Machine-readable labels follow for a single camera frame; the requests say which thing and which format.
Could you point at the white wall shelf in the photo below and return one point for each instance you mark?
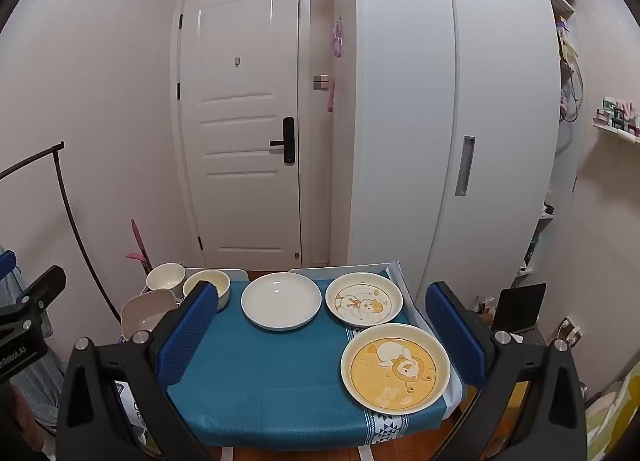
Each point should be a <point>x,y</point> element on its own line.
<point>617,126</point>

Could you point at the yellow lion print plate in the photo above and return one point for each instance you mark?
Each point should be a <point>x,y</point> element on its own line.
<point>395,368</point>

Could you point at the white wardrobe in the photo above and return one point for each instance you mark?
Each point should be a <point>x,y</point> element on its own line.
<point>450,106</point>

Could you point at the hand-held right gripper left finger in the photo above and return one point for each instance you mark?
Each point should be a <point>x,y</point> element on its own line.
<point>187,336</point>

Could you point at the pink hanging ornament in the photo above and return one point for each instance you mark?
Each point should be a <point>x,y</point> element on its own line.
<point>338,38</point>

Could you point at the black laptop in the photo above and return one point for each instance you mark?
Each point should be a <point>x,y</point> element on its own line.
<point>520,308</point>

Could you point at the duck print plate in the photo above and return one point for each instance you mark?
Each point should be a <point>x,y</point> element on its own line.
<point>363,305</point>

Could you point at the tall cream bowl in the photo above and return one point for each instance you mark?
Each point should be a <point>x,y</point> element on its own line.
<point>165,277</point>

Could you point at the blue patterned tablecloth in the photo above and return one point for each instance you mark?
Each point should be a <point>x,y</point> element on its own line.
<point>280,381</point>

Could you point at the wide cream bowl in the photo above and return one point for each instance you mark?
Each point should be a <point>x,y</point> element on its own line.
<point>220,286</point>

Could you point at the wall power socket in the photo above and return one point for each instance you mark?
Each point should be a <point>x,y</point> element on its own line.
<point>570,331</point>

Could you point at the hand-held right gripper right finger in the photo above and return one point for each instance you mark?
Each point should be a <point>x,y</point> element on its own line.
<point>455,331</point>

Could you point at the pinkish square bowl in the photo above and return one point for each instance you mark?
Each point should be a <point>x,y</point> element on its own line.
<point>145,313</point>

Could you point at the wall light switch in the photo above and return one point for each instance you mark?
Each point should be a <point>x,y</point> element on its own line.
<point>318,81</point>

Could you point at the plain white plate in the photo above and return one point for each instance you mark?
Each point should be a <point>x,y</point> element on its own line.
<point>281,301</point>

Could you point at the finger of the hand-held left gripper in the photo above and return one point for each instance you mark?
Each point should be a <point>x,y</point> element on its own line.
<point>6,268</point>
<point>35,293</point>

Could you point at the white panelled door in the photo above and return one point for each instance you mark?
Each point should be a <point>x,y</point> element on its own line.
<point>240,116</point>

